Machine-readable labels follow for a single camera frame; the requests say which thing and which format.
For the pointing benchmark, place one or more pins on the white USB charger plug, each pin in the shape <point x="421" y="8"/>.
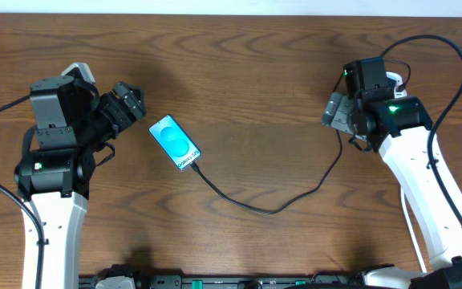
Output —
<point x="396" y="82"/>

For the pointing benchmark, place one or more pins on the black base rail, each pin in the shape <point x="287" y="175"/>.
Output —
<point x="135" y="278"/>

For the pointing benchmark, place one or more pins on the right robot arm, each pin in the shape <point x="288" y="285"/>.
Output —
<point x="377" y="110"/>

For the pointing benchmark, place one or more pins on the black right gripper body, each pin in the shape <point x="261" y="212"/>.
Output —
<point x="343" y="112"/>

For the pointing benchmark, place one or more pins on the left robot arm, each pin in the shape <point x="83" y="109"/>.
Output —
<point x="73" y="122"/>

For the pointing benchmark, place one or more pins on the turquoise screen smartphone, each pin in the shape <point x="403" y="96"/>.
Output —
<point x="175" y="142"/>

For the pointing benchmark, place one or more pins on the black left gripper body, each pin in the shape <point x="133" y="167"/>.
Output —
<point x="120" y="111"/>

